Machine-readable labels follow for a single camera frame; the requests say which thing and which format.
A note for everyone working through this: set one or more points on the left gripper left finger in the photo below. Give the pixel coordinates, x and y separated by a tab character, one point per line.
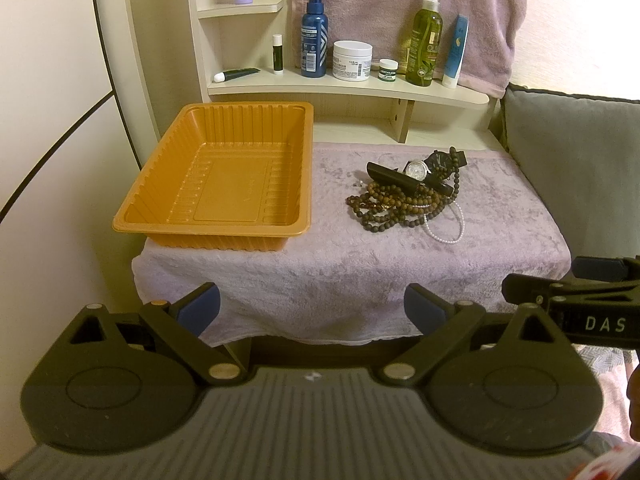
179	326

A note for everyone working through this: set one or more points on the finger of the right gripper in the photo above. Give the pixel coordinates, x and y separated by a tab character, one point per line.
520	288
613	270

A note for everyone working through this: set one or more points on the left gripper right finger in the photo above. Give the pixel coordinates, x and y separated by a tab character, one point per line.
446	329

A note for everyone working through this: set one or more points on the silver wristwatch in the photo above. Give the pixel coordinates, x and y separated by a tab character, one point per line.
417	170

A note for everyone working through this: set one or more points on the orange plastic tray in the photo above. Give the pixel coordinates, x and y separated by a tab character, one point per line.
230	176

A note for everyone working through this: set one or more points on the black cylindrical case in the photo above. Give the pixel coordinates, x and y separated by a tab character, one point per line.
386	176

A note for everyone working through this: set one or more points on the black wristwatch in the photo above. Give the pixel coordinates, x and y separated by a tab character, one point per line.
445	171

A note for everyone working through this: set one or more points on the lilac towel on table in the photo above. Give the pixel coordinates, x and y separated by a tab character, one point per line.
339	284

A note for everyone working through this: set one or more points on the grey cushion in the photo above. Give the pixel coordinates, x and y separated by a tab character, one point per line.
581	154

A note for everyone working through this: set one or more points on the blue white tube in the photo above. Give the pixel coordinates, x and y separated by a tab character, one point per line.
454	60

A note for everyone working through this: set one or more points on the dark green small tube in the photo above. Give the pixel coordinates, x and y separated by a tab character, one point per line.
227	75

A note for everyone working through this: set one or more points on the small green lip salve jar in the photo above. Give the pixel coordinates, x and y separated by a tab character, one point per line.
387	69

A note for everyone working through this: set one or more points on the green olive spray bottle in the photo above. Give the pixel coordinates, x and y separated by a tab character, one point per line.
424	44

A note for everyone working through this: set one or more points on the cream wooden shelf unit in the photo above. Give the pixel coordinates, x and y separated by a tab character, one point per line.
228	36

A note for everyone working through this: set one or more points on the white cream jar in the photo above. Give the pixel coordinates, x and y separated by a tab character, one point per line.
351	60

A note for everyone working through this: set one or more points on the green white lip balm stick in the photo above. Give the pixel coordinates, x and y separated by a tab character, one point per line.
277	54

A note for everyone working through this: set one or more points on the lilac hanging towel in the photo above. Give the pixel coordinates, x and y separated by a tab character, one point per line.
386	25

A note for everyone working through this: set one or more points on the blue spray bottle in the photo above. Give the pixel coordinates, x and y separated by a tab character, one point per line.
314	40

